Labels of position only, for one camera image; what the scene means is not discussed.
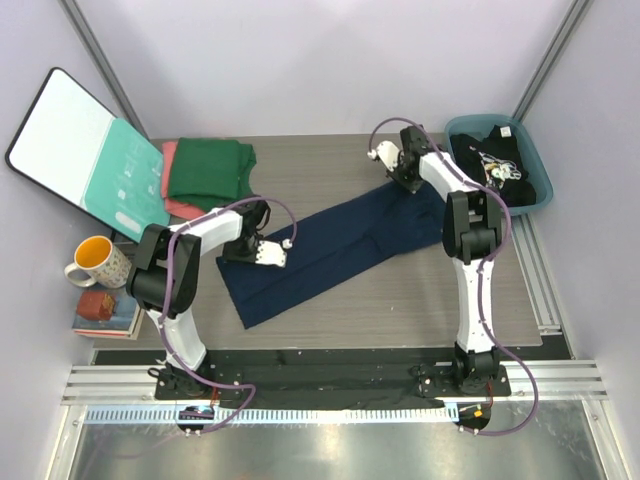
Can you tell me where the navy blue t shirt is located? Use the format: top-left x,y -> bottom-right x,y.
216,182 -> 445,329

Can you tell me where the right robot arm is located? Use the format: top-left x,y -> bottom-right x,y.
375,122 -> 503,395

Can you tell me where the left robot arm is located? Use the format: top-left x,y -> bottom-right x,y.
126,197 -> 271,400

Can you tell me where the stack of books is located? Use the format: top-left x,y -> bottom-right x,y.
72,296 -> 144,339

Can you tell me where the folded pink t shirt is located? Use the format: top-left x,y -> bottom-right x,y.
161,141 -> 205,220

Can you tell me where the folded green t shirt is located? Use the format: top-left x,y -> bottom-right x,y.
168,138 -> 257,212

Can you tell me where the teal plastic bin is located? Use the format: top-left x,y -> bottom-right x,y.
445,114 -> 553,216

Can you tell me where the black printed t shirt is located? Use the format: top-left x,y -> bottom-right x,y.
450,125 -> 537,208

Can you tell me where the yellow inside floral mug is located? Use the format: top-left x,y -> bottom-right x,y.
64,236 -> 132,289

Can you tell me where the red small box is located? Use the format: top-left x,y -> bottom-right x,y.
76,291 -> 116,321

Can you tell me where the white and teal board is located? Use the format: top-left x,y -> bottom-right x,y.
5,67 -> 170,242

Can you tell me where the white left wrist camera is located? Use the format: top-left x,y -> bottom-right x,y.
255,239 -> 293,268

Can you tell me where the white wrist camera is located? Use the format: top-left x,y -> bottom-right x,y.
367,141 -> 400,172
255,239 -> 293,268

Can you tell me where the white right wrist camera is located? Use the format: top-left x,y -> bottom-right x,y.
367,141 -> 400,172

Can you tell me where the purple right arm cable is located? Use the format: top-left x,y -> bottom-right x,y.
368,115 -> 540,437

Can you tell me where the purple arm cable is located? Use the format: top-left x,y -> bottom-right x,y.
159,197 -> 300,436
368,115 -> 540,437

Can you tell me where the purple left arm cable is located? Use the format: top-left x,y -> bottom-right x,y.
159,197 -> 300,436

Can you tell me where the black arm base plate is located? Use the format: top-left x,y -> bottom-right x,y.
95,336 -> 573,398

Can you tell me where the right aluminium frame post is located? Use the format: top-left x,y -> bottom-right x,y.
512,0 -> 593,122

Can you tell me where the aluminium frame post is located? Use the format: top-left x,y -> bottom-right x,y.
512,0 -> 593,122
58,0 -> 149,139

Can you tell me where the left aluminium frame post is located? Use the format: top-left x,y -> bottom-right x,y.
58,0 -> 149,139

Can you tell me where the aluminium front rail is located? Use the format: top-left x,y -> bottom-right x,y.
62,360 -> 607,426

